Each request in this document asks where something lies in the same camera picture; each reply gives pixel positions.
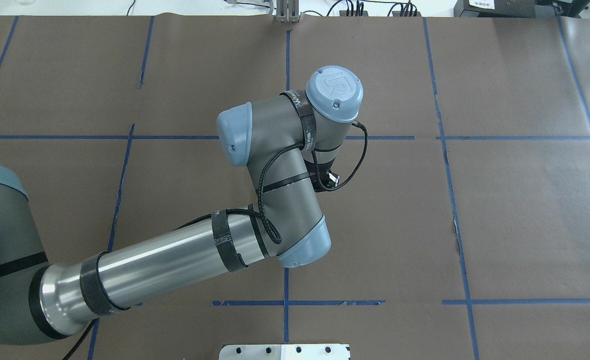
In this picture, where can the black equipment box with label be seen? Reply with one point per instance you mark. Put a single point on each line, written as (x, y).
(528, 9)

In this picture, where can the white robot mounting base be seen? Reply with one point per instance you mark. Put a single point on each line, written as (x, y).
(304, 351)

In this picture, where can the black power strip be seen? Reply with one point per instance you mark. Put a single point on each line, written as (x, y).
(376, 8)

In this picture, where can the grey metal camera post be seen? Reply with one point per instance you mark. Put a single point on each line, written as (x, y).
(287, 11)

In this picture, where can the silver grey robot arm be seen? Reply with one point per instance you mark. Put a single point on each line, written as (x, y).
(287, 143)

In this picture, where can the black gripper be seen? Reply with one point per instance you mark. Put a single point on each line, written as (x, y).
(327, 166)

